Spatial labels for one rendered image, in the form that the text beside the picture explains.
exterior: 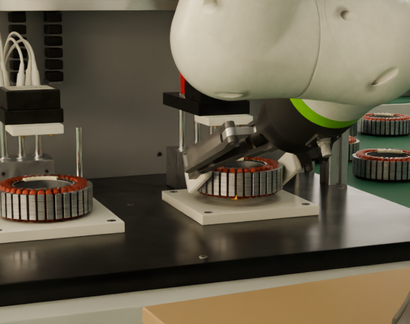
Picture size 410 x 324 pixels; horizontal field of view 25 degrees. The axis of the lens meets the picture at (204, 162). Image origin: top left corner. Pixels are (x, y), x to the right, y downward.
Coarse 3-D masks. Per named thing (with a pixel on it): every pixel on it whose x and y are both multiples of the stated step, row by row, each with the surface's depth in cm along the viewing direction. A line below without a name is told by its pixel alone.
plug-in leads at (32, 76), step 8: (16, 32) 120; (0, 40) 119; (8, 40) 118; (24, 40) 118; (0, 48) 119; (0, 56) 120; (8, 56) 120; (32, 56) 118; (0, 64) 121; (32, 64) 118; (0, 72) 116; (32, 72) 118; (0, 80) 116; (8, 80) 119; (32, 80) 118
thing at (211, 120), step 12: (168, 96) 129; (180, 96) 125; (192, 96) 121; (204, 96) 118; (180, 108) 124; (192, 108) 120; (204, 108) 118; (216, 108) 119; (228, 108) 119; (240, 108) 120; (180, 120) 128; (204, 120) 118; (216, 120) 116; (228, 120) 117; (240, 120) 118; (252, 120) 118; (180, 132) 128; (180, 144) 128
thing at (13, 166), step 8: (0, 160) 119; (8, 160) 119; (16, 160) 119; (24, 160) 119; (32, 160) 119; (40, 160) 119; (48, 160) 120; (0, 168) 118; (8, 168) 118; (16, 168) 118; (24, 168) 119; (32, 168) 119; (40, 168) 120; (48, 168) 120; (0, 176) 118; (8, 176) 118; (16, 176) 119
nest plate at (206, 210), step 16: (176, 192) 120; (288, 192) 120; (176, 208) 116; (192, 208) 111; (208, 208) 111; (224, 208) 111; (240, 208) 111; (256, 208) 111; (272, 208) 111; (288, 208) 111; (304, 208) 112; (208, 224) 108
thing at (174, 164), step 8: (168, 152) 130; (176, 152) 126; (168, 160) 130; (176, 160) 126; (168, 168) 130; (176, 168) 127; (184, 168) 127; (168, 176) 130; (176, 176) 127; (184, 176) 127; (168, 184) 130; (176, 184) 127; (184, 184) 127
